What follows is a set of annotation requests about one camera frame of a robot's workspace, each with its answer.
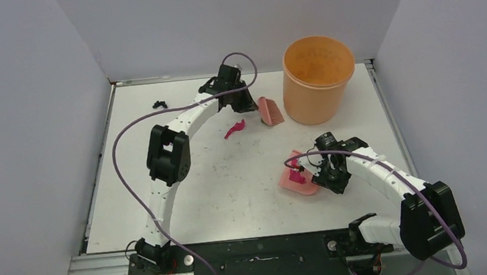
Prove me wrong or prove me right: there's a pink plastic hand brush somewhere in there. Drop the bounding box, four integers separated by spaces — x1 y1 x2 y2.
257 97 284 127

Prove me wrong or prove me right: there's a pink plastic dustpan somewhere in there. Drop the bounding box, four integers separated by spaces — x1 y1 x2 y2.
278 167 320 196

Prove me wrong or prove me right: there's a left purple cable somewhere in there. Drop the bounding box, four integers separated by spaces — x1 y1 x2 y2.
103 50 278 275

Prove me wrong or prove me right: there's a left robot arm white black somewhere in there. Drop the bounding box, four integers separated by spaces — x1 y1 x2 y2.
130 64 258 274

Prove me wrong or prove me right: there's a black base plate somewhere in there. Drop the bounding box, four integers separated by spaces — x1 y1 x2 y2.
127 229 394 275

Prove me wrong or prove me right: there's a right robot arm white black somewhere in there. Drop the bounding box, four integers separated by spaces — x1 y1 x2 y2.
300 132 465 260

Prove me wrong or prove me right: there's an orange plastic bucket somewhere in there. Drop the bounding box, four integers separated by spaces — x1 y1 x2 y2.
282 36 356 125

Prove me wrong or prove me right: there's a black paper scrap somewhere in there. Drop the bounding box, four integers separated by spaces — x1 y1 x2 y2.
152 100 168 109

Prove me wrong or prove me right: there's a magenta paper scrap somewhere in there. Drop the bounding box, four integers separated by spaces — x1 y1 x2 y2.
288 160 307 184
224 119 246 140

